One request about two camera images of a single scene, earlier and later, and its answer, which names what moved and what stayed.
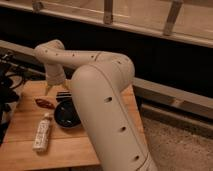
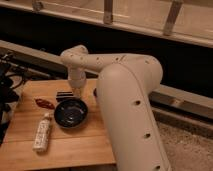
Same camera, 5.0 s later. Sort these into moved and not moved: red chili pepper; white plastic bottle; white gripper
Moved: white gripper
Not moved: white plastic bottle; red chili pepper
